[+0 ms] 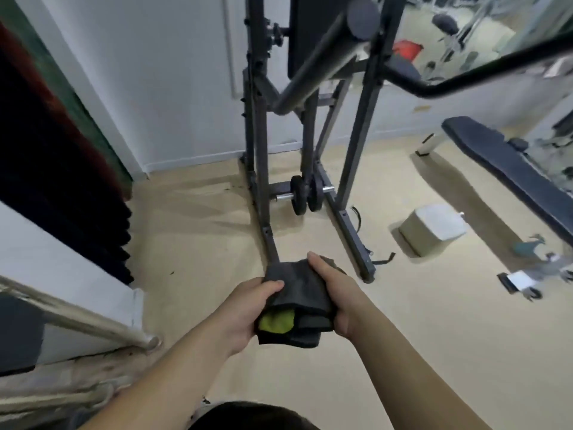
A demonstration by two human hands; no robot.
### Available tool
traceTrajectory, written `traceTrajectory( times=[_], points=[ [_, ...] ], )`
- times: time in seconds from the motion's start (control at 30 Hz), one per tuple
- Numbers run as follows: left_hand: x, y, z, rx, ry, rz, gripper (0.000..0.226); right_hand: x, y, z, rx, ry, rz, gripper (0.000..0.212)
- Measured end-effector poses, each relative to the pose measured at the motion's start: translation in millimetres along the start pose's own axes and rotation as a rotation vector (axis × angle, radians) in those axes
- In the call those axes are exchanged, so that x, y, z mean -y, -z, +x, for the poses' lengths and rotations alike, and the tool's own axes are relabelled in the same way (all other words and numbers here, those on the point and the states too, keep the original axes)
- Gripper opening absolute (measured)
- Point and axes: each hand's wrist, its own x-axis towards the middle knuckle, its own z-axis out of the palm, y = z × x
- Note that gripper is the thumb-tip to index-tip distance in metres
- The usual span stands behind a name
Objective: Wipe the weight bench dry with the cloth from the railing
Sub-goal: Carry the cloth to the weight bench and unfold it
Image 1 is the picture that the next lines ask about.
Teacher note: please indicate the large wall mirror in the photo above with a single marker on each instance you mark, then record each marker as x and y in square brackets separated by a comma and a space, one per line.
[474, 35]

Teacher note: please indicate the black padded back rest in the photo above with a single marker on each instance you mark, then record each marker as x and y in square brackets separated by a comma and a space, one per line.
[320, 35]

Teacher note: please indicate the person's right thumb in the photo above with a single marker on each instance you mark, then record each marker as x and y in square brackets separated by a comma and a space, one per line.
[318, 267]

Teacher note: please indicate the person's left forearm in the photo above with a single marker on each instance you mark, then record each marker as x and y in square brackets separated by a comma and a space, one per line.
[161, 380]

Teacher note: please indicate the person's left hand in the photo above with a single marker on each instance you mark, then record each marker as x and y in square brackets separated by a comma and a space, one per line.
[232, 315]

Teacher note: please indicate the dark blue weight bench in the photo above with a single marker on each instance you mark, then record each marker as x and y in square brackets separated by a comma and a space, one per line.
[506, 165]

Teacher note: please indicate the dark grey cloth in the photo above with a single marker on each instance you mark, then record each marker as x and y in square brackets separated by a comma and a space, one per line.
[295, 304]

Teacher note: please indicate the black steel power tower frame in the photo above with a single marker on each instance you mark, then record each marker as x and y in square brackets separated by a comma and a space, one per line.
[309, 143]

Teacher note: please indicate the chrome metal handrail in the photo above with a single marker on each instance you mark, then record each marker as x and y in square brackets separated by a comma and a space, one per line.
[76, 311]

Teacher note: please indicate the white square box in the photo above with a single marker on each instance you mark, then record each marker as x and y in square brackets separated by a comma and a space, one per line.
[432, 230]

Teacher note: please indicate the person's right forearm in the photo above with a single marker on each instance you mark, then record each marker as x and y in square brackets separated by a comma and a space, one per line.
[416, 371]

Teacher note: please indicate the person's left thumb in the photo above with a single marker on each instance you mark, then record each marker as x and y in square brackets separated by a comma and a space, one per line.
[271, 288]

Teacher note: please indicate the grey and teal floor object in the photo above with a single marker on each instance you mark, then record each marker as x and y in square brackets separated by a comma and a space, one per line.
[537, 268]

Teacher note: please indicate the person's right hand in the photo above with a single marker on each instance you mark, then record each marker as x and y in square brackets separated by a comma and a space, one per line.
[342, 300]

